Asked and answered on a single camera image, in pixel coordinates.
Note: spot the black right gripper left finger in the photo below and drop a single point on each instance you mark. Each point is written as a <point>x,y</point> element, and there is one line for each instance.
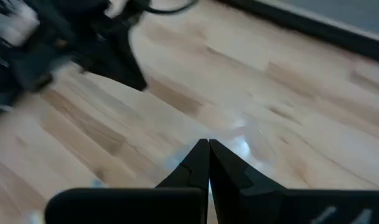
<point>130,208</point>

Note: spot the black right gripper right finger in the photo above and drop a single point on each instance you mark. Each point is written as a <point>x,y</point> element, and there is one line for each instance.
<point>285,208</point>

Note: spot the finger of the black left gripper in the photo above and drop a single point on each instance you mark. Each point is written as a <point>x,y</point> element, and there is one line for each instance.
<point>120,65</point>

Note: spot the black aluminium table frame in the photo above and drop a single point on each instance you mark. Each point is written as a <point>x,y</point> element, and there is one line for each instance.
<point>332,34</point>

